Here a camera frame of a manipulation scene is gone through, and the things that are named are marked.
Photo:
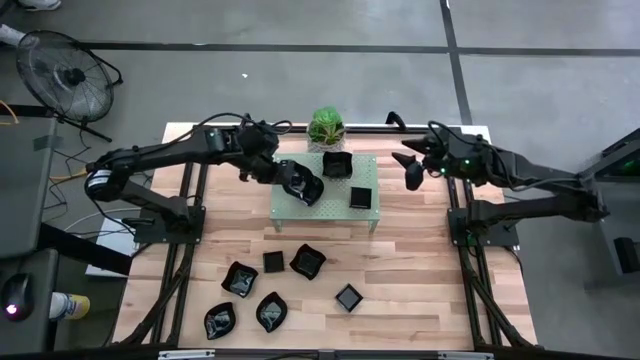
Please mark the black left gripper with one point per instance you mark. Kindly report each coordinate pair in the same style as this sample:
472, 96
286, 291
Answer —
257, 147

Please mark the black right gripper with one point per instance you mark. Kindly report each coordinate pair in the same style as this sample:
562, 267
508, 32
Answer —
452, 157

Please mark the black deep square mini bowl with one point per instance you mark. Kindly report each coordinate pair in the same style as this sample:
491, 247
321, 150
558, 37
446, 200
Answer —
337, 165

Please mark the black small square mini plate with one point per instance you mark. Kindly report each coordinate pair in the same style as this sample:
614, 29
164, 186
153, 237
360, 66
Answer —
360, 198
349, 298
273, 262

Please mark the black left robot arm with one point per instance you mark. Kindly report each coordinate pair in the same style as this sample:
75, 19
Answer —
165, 152

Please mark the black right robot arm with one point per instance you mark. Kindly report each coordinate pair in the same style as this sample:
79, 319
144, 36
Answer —
540, 172

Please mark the black leaf-shaped mini plate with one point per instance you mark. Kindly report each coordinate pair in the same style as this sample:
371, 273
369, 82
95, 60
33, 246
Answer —
219, 321
271, 312

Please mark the green perforated metal shelf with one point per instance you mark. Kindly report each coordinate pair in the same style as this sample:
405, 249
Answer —
325, 215

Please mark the succulent in white patterned pot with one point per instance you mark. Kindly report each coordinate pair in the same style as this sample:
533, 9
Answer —
326, 127

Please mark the white flat panel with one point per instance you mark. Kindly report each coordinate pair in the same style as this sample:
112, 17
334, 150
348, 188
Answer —
115, 250

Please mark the black desk foot bar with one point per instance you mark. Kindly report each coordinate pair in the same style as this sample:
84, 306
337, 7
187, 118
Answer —
85, 252

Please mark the black box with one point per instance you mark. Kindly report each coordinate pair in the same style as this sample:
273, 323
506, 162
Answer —
627, 255

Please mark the black floor fan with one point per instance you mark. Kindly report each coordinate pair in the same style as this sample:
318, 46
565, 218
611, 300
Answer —
65, 77

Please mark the white and yellow bottle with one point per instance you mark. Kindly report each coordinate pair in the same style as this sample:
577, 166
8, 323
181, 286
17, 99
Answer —
70, 306

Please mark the grey side desk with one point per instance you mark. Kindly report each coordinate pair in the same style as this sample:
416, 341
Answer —
25, 190

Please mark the black computer mouse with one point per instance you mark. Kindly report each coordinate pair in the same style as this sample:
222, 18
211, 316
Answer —
20, 295

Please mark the person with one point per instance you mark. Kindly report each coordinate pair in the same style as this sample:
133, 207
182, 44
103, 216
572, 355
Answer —
40, 4

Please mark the black curved frame hook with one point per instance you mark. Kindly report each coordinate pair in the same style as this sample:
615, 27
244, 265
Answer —
395, 119

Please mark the silver metal bracket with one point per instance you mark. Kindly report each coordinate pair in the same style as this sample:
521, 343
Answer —
465, 355
185, 354

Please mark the neighbouring workstation frame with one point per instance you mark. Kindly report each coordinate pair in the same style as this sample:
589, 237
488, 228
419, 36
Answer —
607, 240

